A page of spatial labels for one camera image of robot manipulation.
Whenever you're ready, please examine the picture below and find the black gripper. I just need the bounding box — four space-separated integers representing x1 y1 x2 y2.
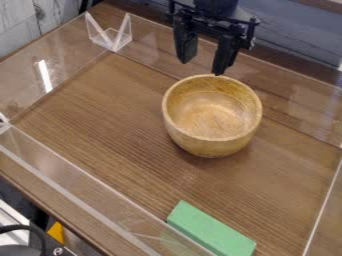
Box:
168 0 261 76

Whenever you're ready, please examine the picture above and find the green rectangular block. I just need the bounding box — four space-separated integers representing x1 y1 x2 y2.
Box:
167 201 257 256

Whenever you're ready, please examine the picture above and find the light brown wooden bowl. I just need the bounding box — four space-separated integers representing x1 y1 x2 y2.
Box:
162 74 263 158

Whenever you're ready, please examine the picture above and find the yellow label on device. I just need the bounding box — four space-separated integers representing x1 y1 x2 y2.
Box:
48 222 66 245

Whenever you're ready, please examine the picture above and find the clear acrylic corner bracket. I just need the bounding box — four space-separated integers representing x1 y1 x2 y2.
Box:
84 13 132 52

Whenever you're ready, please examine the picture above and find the black cable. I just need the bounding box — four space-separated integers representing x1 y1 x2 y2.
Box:
0 224 48 256

